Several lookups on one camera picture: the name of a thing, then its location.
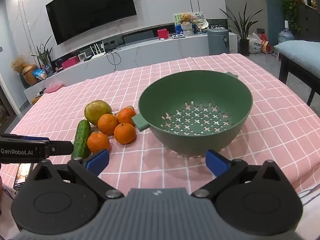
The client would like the hanging green vine plant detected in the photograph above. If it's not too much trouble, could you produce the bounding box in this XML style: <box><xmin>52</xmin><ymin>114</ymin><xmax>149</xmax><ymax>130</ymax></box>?
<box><xmin>280</xmin><ymin>0</ymin><xmax>302</xmax><ymax>34</ymax></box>

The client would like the green colander bowl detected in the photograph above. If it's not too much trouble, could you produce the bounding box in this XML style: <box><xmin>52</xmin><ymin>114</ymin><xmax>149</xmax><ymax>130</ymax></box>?
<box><xmin>132</xmin><ymin>70</ymin><xmax>253</xmax><ymax>157</ymax></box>

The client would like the potted long-leaf plant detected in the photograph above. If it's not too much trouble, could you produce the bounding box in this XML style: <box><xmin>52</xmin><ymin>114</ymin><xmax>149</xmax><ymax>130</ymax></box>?
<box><xmin>219</xmin><ymin>3</ymin><xmax>263</xmax><ymax>56</ymax></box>

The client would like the orange mandarin back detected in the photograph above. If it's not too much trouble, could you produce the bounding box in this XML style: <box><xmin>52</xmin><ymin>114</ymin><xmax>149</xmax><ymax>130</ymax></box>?
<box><xmin>117</xmin><ymin>107</ymin><xmax>136</xmax><ymax>126</ymax></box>

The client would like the golden gourd vase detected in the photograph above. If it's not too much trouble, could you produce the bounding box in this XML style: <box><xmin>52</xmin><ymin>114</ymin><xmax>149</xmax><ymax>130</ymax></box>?
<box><xmin>22</xmin><ymin>64</ymin><xmax>39</xmax><ymax>86</ymax></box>

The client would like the grey cylindrical trash bin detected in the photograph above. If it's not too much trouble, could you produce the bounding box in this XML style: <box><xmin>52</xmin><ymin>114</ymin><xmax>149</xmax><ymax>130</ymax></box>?
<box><xmin>207</xmin><ymin>28</ymin><xmax>229</xmax><ymax>55</ymax></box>

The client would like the pink checkered tablecloth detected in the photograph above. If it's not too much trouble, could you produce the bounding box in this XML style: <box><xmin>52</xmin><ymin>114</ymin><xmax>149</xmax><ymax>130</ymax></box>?
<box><xmin>12</xmin><ymin>54</ymin><xmax>319</xmax><ymax>193</ymax></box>

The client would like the blue water jug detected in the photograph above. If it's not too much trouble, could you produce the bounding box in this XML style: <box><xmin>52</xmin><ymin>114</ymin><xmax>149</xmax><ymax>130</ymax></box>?
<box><xmin>278</xmin><ymin>20</ymin><xmax>295</xmax><ymax>43</ymax></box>

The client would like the black wall television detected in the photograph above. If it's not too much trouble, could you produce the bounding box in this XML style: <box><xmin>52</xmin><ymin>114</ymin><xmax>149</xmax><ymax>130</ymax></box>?
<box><xmin>46</xmin><ymin>0</ymin><xmax>137</xmax><ymax>45</ymax></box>

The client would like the teddy bear gift box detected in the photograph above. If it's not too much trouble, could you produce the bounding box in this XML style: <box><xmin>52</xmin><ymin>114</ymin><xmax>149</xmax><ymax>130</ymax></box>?
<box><xmin>174</xmin><ymin>12</ymin><xmax>209</xmax><ymax>36</ymax></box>

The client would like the white wifi router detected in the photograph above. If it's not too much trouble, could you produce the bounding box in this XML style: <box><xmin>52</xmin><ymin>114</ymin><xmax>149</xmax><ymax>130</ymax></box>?
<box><xmin>84</xmin><ymin>41</ymin><xmax>106</xmax><ymax>61</ymax></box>

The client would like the pink tissue box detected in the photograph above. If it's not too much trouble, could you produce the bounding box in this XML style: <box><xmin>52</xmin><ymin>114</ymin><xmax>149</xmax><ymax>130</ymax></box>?
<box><xmin>61</xmin><ymin>56</ymin><xmax>80</xmax><ymax>69</ymax></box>

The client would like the blue cushioned bench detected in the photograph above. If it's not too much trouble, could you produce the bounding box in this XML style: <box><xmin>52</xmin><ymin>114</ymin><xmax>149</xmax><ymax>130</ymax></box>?
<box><xmin>274</xmin><ymin>40</ymin><xmax>320</xmax><ymax>106</ymax></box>

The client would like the smartphone on table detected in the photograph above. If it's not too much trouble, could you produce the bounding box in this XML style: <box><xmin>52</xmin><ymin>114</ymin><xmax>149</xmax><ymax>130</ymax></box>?
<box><xmin>13</xmin><ymin>163</ymin><xmax>34</xmax><ymax>191</ymax></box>

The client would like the orange mandarin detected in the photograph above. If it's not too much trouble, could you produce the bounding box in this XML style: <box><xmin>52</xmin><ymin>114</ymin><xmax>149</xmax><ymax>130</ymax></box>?
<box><xmin>117</xmin><ymin>107</ymin><xmax>136</xmax><ymax>126</ymax></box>
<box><xmin>97</xmin><ymin>114</ymin><xmax>119</xmax><ymax>135</ymax></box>
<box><xmin>87</xmin><ymin>132</ymin><xmax>111</xmax><ymax>153</ymax></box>
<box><xmin>114</xmin><ymin>123</ymin><xmax>137</xmax><ymax>145</ymax></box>

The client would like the green cucumber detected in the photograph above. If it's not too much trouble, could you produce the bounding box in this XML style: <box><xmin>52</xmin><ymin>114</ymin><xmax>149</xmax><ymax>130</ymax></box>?
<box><xmin>71</xmin><ymin>120</ymin><xmax>92</xmax><ymax>159</ymax></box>

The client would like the red box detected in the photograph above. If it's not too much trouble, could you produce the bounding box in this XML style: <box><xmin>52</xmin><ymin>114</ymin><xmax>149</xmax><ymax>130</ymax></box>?
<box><xmin>157</xmin><ymin>28</ymin><xmax>169</xmax><ymax>39</ymax></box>

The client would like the yellow-green pear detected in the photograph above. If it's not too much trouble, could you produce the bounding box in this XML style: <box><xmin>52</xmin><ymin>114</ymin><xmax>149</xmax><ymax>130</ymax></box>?
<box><xmin>84</xmin><ymin>100</ymin><xmax>112</xmax><ymax>125</ymax></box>

